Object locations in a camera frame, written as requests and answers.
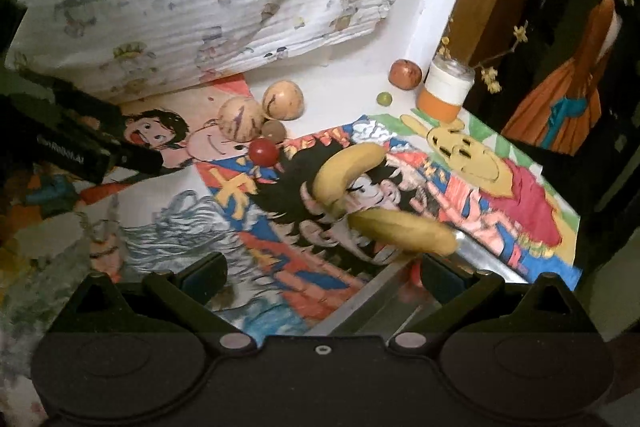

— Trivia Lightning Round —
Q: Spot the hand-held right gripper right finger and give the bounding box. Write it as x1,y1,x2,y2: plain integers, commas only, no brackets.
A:
387,252,601,355

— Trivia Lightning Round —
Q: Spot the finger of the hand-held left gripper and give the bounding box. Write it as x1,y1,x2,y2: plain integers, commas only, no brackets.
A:
10,69,126,132
112,142,166,174

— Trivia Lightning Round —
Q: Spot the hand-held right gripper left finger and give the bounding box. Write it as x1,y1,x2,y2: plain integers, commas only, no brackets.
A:
50,251,261,355

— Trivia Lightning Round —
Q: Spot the small yellow banana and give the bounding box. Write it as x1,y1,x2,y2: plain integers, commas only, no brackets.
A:
348,209,458,255

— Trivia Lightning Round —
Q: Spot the metal tray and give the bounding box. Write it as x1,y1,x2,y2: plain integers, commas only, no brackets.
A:
307,232,531,338

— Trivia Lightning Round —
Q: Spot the red tomato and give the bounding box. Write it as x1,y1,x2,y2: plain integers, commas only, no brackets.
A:
248,138,279,168

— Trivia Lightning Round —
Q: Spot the large yellow banana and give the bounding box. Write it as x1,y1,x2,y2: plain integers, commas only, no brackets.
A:
314,143,388,218

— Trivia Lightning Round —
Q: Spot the beige striped melon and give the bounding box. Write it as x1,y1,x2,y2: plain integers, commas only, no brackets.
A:
218,97,266,142
261,79,306,122

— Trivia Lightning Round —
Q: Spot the cartoon printed table cover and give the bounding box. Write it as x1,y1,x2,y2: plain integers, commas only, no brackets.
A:
0,74,583,343

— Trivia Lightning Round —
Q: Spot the small brown round fruit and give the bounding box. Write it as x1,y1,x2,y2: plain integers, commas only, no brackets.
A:
261,119,287,144

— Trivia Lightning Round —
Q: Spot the orange and white jar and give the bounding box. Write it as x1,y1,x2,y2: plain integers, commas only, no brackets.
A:
417,56,473,124

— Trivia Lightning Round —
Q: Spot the red-brown apple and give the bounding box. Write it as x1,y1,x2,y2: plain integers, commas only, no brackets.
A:
389,58,425,91

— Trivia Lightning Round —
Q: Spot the dried yellow flower sprig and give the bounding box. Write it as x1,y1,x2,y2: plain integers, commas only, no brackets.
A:
437,19,530,95

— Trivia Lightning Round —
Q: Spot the orange dress figure poster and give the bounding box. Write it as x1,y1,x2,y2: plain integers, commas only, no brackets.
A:
500,0,640,158

